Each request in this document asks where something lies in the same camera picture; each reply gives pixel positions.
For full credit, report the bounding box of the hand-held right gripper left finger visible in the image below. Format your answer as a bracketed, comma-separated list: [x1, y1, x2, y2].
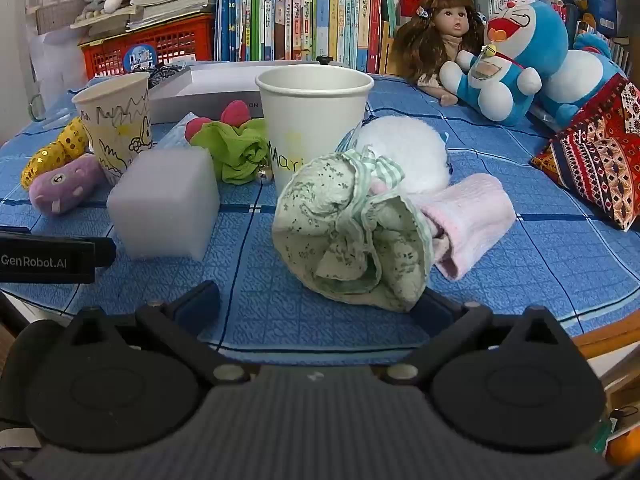
[62, 280, 251, 386]

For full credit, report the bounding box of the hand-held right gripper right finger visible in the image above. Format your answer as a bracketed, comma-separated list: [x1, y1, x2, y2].
[385, 287, 576, 386]

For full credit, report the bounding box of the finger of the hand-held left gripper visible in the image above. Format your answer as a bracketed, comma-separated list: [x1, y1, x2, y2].
[0, 227, 117, 285]

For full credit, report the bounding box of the purple plush toy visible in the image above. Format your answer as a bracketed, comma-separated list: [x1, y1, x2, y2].
[28, 154, 108, 217]

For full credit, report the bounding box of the pink sock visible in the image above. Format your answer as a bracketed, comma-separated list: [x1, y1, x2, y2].
[415, 172, 517, 281]

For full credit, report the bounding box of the white foam block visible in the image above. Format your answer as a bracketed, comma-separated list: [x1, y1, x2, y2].
[106, 147, 222, 262]

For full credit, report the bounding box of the gold sequin toy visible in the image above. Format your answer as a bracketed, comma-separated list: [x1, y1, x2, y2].
[21, 117, 91, 190]

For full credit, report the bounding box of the green floral cloth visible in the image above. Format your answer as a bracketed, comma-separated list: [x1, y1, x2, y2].
[272, 147, 438, 313]

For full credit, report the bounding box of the green scrunchie with pink bow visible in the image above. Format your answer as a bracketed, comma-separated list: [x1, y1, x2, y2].
[184, 100, 275, 185]

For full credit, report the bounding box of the white fluffy plush ball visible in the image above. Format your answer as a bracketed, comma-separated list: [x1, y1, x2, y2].
[345, 115, 451, 196]

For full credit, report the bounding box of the white shallow box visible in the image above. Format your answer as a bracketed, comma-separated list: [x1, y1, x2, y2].
[147, 61, 368, 125]

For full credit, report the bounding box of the blue checked tablecloth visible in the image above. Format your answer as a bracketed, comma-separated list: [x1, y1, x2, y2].
[0, 72, 640, 366]

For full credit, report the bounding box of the doodled paper cup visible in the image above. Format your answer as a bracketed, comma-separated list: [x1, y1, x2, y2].
[71, 71, 155, 186]

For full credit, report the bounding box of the clear plastic packet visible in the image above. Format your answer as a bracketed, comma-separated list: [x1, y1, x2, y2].
[155, 112, 201, 151]

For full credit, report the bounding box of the red patterned cushion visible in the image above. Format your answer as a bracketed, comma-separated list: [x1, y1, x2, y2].
[530, 74, 640, 232]

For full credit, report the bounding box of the toy bicycle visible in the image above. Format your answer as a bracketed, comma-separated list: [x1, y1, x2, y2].
[147, 62, 196, 88]

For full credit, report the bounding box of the white paper cup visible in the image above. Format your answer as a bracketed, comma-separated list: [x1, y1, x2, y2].
[255, 66, 375, 196]

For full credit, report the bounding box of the red plastic crate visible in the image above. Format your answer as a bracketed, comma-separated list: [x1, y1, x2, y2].
[77, 14, 216, 81]

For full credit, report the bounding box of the large blue white plush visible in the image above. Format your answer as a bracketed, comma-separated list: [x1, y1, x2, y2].
[537, 35, 628, 128]

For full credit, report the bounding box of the brown-haired doll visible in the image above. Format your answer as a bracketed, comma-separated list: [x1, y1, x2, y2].
[390, 0, 488, 107]

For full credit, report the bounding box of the blue cat plush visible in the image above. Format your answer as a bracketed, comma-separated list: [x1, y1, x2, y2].
[440, 0, 571, 127]

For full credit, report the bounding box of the row of upright books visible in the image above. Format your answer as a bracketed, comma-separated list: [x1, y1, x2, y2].
[215, 0, 481, 77]

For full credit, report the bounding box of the red can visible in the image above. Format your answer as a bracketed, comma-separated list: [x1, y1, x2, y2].
[400, 0, 426, 26]

